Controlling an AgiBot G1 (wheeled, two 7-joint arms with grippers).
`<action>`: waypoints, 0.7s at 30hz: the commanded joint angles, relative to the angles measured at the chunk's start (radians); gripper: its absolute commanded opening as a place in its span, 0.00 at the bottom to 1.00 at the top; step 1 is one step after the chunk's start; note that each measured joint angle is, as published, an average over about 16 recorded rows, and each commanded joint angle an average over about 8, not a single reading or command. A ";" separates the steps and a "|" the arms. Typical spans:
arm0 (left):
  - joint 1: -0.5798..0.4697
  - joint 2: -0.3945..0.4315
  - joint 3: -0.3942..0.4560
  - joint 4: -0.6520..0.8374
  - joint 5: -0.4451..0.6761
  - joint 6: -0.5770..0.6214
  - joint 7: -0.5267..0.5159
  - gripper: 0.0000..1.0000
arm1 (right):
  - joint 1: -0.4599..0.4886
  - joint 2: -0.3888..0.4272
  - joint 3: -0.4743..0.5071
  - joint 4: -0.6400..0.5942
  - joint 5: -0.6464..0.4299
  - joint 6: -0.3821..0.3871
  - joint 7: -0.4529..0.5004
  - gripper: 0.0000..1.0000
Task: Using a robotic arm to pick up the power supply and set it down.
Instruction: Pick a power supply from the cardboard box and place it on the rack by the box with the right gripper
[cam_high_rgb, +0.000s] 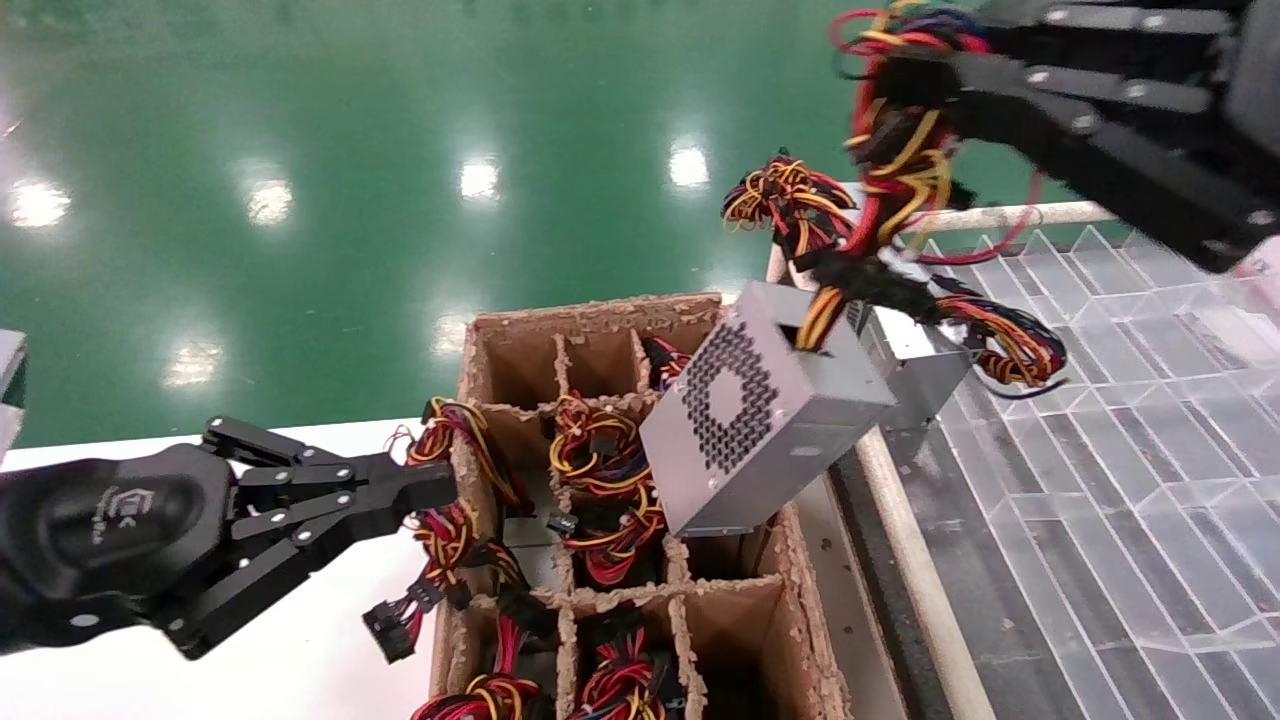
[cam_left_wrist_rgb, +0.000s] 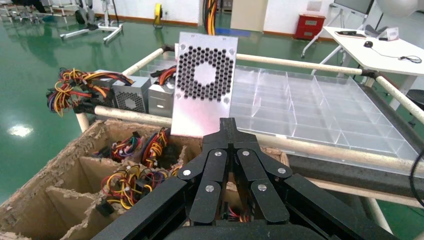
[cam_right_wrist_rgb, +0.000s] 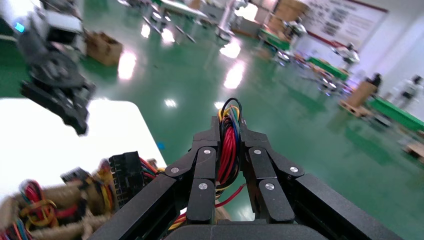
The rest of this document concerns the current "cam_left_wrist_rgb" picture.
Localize dark tablet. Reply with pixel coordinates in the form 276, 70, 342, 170
334, 30, 368, 40

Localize dark monitor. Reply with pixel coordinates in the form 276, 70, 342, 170
332, 0, 376, 16

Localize black mouse cable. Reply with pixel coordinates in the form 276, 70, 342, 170
370, 46, 423, 64

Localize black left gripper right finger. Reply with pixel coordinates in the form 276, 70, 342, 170
230, 118, 398, 240

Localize brown cardboard divider box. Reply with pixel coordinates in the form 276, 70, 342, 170
0, 119, 291, 240

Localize black chair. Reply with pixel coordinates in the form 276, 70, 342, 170
405, 88, 424, 128

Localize beige pillar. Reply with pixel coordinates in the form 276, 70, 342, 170
230, 0, 269, 33

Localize white desk card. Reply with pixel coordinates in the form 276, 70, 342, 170
385, 27, 400, 42

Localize grey metal trolley frames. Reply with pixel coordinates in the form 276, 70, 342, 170
0, 0, 46, 24

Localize yellow floor device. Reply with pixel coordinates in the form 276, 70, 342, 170
152, 3, 164, 28

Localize white desk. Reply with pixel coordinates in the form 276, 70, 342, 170
300, 25, 424, 112

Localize red cabinet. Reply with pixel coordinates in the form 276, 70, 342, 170
294, 13, 327, 41

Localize white metal stand frame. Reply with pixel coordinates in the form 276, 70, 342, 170
49, 0, 124, 45

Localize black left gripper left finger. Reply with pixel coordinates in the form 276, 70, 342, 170
92, 117, 233, 240

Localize clear acrylic divider tray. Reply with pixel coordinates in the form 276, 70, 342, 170
139, 59, 420, 163

